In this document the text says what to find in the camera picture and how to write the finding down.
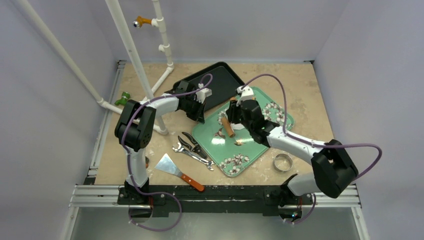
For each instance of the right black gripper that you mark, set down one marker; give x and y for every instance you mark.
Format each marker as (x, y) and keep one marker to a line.
(238, 112)

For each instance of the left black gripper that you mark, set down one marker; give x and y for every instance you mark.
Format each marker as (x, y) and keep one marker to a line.
(198, 116)

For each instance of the wooden dough roller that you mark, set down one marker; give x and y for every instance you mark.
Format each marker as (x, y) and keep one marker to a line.
(227, 125)

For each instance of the white dough ball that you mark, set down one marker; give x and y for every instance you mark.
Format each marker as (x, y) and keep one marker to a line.
(237, 126)

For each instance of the black plastic tray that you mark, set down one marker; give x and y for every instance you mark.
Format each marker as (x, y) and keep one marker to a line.
(223, 86)

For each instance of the green floral tray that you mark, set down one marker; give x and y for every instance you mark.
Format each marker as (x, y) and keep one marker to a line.
(235, 154)

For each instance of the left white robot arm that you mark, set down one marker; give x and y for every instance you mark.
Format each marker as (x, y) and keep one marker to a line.
(135, 126)

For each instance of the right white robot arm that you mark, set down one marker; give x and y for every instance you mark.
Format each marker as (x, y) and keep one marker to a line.
(332, 168)

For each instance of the silver open-end wrench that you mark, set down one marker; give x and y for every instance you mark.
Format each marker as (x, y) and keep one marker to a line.
(178, 148)

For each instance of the orange black small tool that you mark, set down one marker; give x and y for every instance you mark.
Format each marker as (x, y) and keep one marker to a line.
(146, 162)

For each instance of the green plastic faucet tap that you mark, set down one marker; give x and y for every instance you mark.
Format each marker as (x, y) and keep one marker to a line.
(125, 96)

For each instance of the orange faucet tap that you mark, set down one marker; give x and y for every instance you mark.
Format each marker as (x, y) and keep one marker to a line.
(140, 21)

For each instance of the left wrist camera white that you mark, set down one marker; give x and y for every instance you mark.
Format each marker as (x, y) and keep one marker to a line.
(202, 93)

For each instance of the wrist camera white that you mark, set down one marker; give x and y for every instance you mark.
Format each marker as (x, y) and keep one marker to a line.
(244, 93)
(202, 93)

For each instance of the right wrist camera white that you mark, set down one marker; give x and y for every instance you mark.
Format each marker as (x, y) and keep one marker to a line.
(244, 93)

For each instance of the black handled pliers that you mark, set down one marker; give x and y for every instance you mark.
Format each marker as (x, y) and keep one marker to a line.
(193, 146)

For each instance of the metal scraper wooden handle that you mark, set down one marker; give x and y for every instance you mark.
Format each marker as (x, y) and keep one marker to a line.
(168, 166)

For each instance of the aluminium rail frame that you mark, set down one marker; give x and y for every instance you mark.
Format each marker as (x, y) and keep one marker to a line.
(96, 215)

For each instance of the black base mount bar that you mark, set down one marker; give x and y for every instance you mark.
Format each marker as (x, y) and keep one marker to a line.
(267, 200)

